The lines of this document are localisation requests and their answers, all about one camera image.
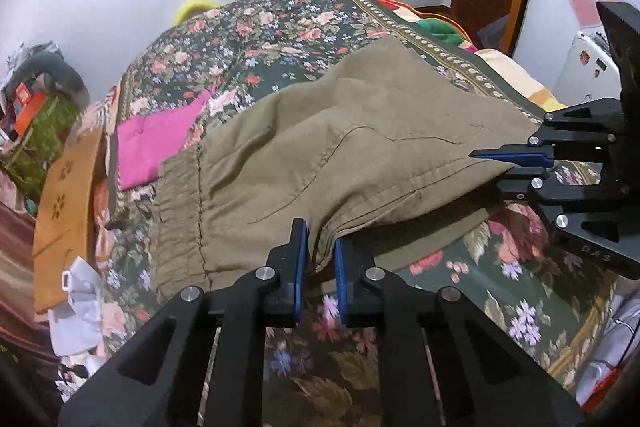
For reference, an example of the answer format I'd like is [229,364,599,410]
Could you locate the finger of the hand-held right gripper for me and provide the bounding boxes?
[499,176,640,281]
[469,98,627,168]

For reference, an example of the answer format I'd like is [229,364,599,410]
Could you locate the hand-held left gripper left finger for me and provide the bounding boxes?
[57,218,308,427]

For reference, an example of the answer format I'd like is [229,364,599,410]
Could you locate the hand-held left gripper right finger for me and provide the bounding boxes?
[334,238,584,427]

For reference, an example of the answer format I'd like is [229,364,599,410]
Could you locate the olive green pants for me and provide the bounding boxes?
[150,36,551,303]

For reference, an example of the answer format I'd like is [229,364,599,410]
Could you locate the white appliance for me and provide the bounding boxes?
[551,28,627,108]

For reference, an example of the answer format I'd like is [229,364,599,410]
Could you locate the colourful striped blanket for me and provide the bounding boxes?
[360,0,568,114]

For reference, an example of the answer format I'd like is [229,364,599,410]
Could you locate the pink cloth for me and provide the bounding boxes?
[115,89,222,192]

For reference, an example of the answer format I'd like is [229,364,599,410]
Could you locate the white crumpled cloth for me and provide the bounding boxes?
[46,256,107,359]

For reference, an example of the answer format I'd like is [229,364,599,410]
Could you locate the floral bed blanket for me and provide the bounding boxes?
[97,0,623,427]

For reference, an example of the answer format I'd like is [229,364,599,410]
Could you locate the orange flower-print cloth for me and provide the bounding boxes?
[32,126,109,314]

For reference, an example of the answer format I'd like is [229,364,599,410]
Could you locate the yellow fluffy item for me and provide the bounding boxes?
[172,0,222,26]

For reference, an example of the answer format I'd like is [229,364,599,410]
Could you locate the green patterned cloth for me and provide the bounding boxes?
[2,93,82,204]

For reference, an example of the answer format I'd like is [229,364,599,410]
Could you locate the orange box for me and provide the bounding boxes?
[12,83,47,134]

